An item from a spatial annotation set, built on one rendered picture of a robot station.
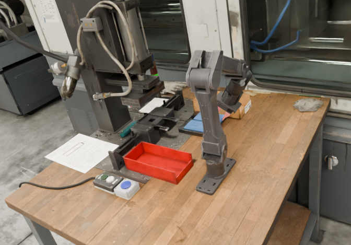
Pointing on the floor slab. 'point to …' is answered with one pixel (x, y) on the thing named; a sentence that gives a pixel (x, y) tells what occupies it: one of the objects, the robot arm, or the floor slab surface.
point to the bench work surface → (135, 233)
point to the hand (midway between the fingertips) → (220, 116)
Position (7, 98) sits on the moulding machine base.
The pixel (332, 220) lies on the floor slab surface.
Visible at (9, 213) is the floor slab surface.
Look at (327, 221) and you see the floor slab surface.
